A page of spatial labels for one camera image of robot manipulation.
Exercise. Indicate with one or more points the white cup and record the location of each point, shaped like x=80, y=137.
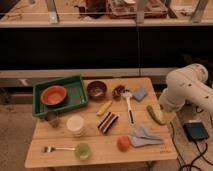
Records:
x=75, y=124

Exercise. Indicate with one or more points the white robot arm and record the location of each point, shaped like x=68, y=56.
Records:
x=187, y=84

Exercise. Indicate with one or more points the dark red dried fruit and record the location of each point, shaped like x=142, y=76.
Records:
x=116, y=93

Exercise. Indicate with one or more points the small brown cup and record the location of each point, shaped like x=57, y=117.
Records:
x=52, y=118

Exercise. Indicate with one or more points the blue sponge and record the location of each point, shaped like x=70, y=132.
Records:
x=139, y=94

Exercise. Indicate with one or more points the purple bowl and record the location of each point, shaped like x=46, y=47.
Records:
x=96, y=89

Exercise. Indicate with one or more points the grey folded cloth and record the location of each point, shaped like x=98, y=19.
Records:
x=142, y=136

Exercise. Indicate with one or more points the green plastic tray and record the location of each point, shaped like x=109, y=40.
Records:
x=76, y=98

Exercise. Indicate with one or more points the green small bowl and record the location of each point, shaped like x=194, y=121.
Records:
x=82, y=151

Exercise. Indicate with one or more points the orange bowl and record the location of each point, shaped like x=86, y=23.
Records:
x=53, y=95

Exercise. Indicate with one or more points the black foot pedal box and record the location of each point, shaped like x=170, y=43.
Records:
x=195, y=131

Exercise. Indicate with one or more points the yellow corn cob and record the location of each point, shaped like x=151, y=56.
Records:
x=104, y=108

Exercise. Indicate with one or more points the red apple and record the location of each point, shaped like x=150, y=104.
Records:
x=123, y=143

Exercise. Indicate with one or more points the striped brown cake slice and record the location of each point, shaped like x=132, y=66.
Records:
x=107, y=122

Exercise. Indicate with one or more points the metal fork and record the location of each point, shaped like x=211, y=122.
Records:
x=49, y=149

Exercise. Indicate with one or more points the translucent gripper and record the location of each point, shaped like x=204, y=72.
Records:
x=168, y=117

